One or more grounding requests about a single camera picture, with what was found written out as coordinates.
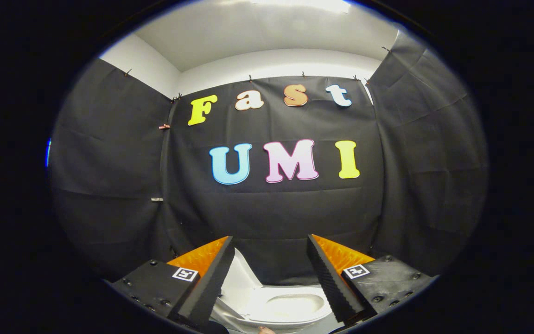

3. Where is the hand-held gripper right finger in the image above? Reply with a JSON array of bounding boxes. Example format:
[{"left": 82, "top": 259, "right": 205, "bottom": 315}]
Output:
[{"left": 306, "top": 234, "right": 439, "bottom": 327}]

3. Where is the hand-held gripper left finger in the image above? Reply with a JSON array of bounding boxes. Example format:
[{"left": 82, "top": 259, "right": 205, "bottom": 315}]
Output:
[{"left": 109, "top": 235, "right": 236, "bottom": 333}]

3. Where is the white toilet with tank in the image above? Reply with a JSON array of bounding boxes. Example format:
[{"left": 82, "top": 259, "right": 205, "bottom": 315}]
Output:
[{"left": 210, "top": 293, "right": 333, "bottom": 333}]

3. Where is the white toilet seat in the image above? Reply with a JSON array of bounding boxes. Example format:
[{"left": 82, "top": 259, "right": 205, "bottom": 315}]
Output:
[{"left": 242, "top": 286, "right": 333, "bottom": 325}]

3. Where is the black backdrop cloth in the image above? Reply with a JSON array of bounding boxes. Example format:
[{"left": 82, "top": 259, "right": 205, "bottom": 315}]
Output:
[{"left": 47, "top": 30, "right": 489, "bottom": 286}]

